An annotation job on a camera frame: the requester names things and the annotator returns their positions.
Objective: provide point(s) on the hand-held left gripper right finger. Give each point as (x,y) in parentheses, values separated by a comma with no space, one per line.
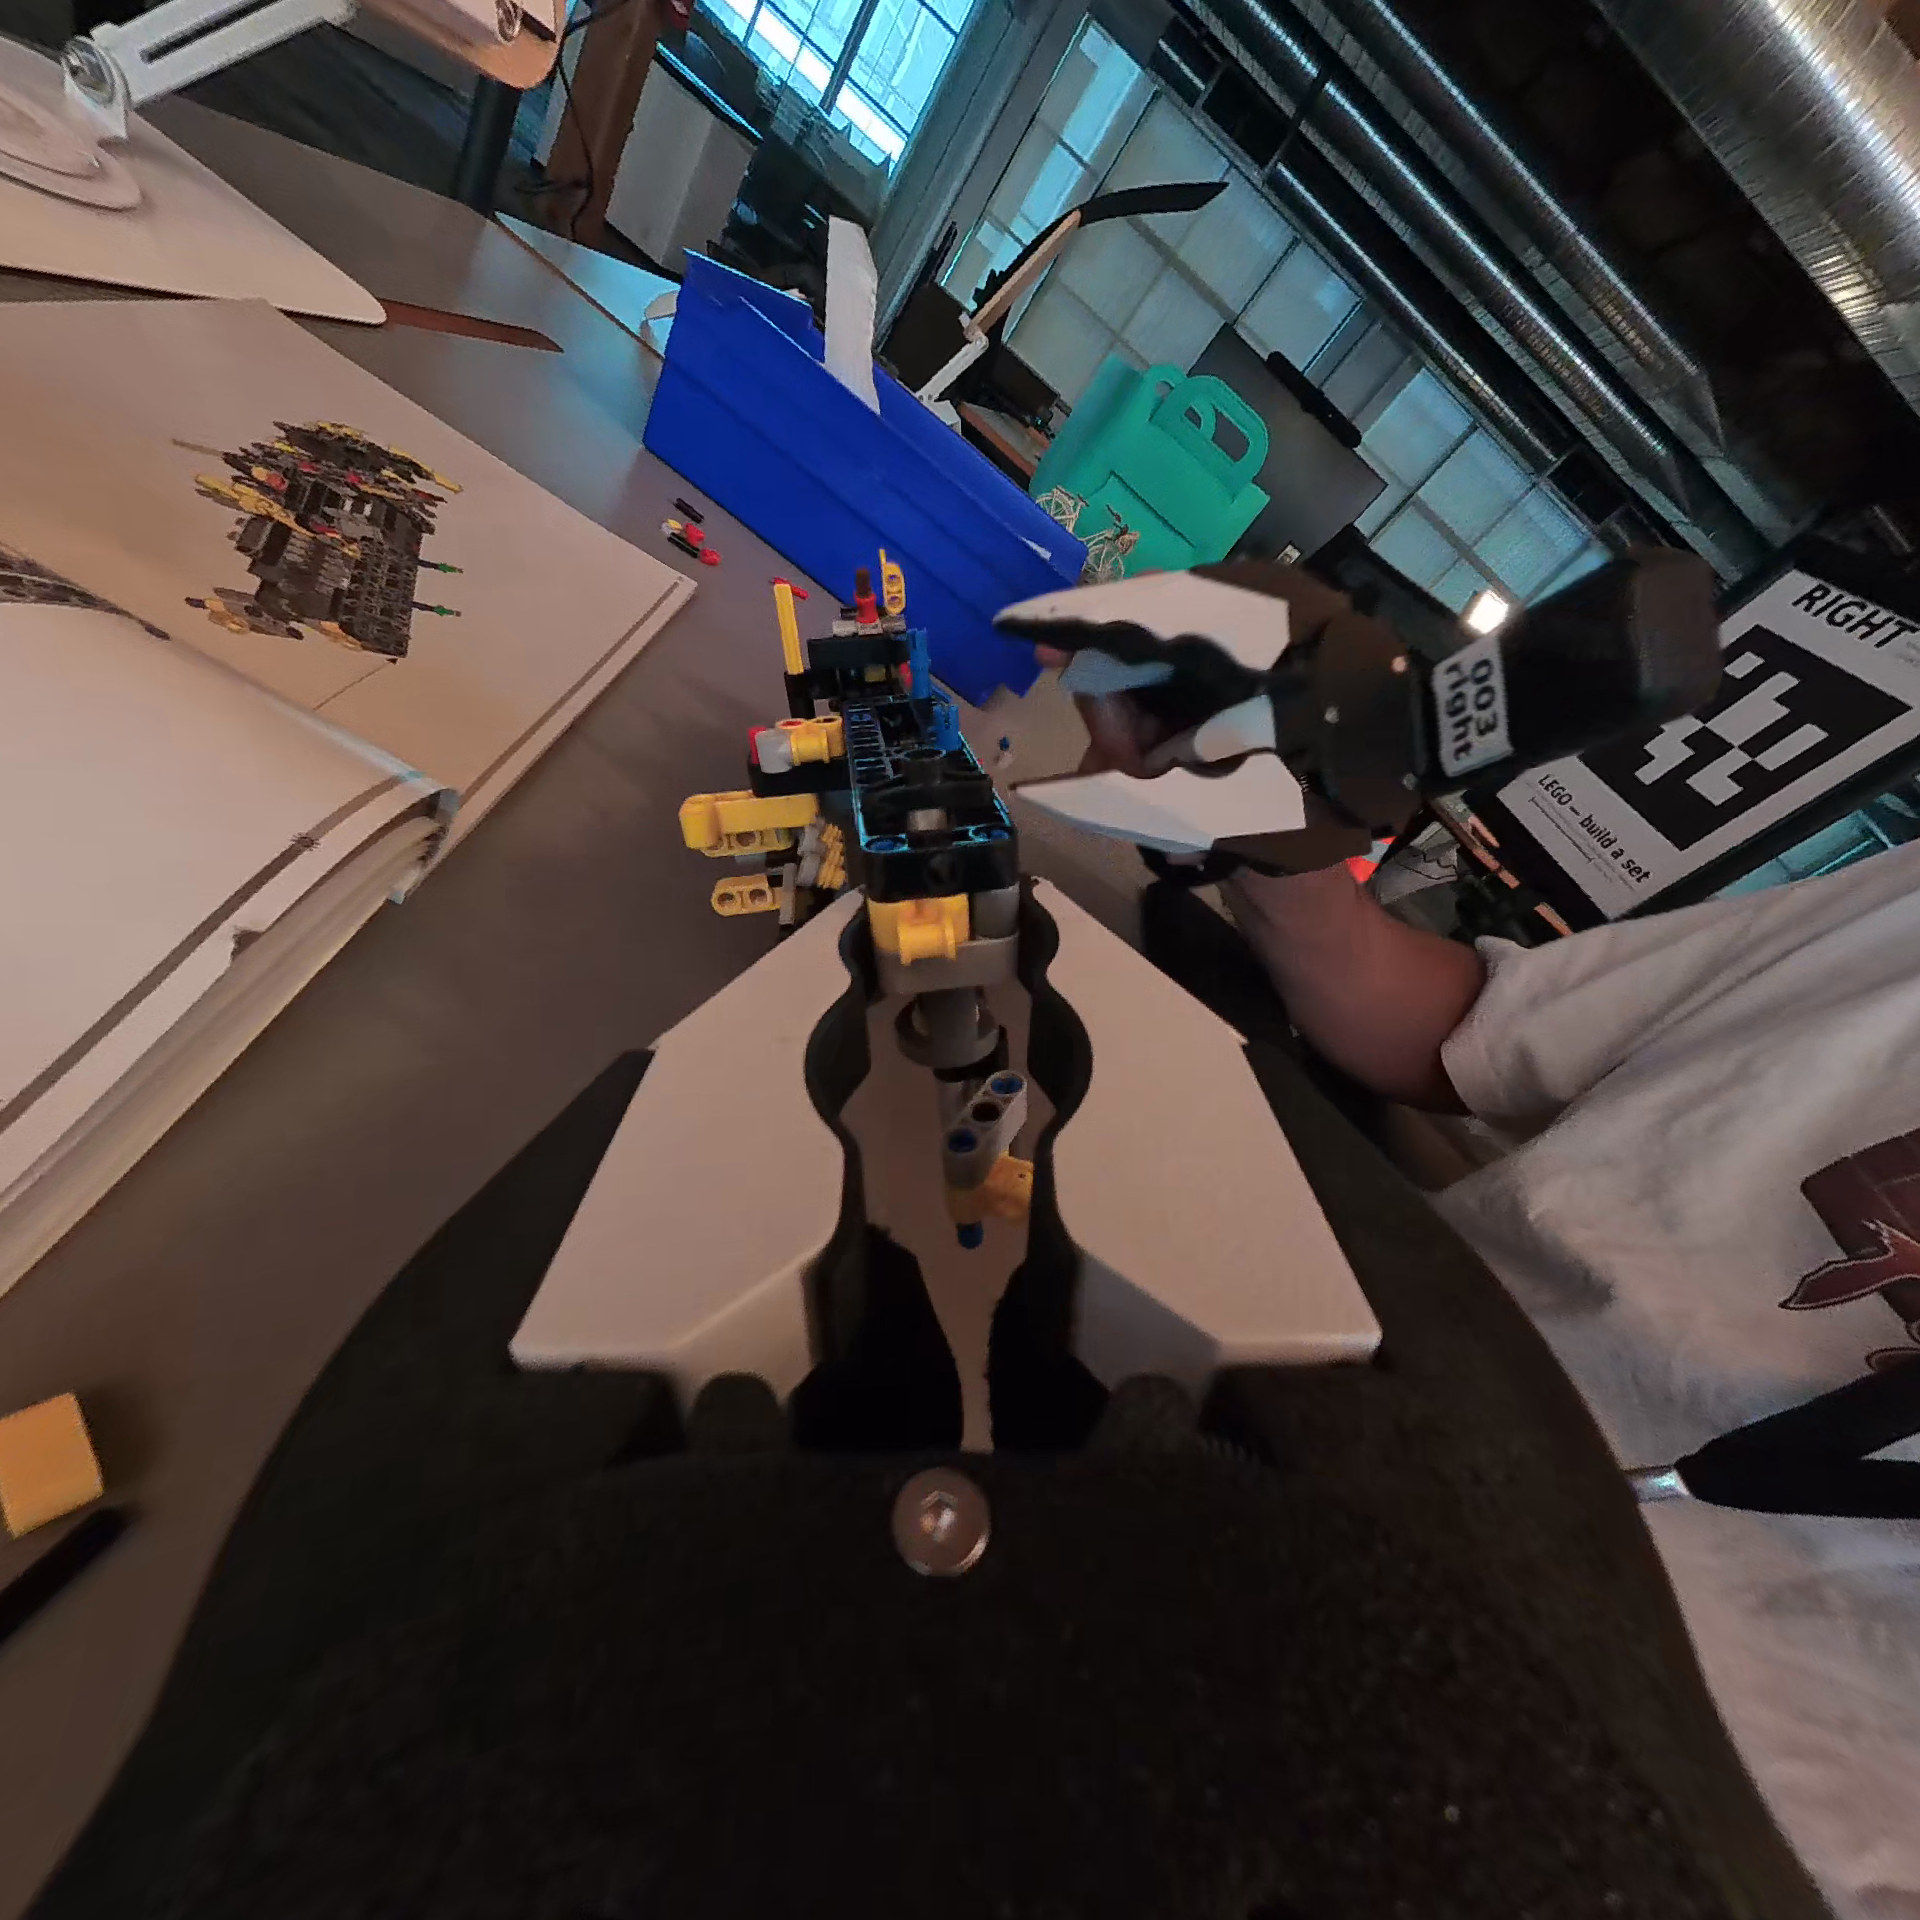
(1184,1200)

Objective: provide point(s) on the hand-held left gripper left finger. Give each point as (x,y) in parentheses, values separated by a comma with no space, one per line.
(704,1200)

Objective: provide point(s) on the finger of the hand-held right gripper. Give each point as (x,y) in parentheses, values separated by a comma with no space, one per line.
(1201,803)
(1171,608)

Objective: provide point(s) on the black yellow lego car chassis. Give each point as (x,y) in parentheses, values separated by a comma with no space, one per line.
(923,781)

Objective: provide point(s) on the person's right forearm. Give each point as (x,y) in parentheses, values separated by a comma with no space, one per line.
(1350,974)

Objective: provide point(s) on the small yellow lego block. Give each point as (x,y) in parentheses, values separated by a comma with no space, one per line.
(49,1469)

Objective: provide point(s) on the dark lego axle pin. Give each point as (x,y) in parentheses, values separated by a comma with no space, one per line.
(53,1576)

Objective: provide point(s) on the person's right hand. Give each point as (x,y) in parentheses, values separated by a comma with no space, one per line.
(1126,735)

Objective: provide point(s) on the teal felt bag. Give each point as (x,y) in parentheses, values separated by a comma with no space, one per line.
(1156,464)

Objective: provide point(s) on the framed black white marker sign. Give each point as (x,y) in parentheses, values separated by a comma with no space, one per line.
(1769,735)

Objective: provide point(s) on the blue plastic bin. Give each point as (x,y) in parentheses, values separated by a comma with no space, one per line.
(839,451)

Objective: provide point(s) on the curved black desk lamp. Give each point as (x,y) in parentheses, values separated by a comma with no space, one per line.
(1161,198)

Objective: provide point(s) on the white paper strip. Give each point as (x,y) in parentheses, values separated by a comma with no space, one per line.
(852,317)

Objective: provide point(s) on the cluster of red black pins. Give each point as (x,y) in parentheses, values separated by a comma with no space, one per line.
(691,540)

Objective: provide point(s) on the open instruction booklet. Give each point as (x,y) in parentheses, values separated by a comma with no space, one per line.
(451,630)

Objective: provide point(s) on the white rounded board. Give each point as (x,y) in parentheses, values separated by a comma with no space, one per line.
(225,254)

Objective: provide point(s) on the dark wall screen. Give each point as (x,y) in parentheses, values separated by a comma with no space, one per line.
(1305,494)

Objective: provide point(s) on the silver ventilation duct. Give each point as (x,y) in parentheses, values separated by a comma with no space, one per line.
(1800,119)

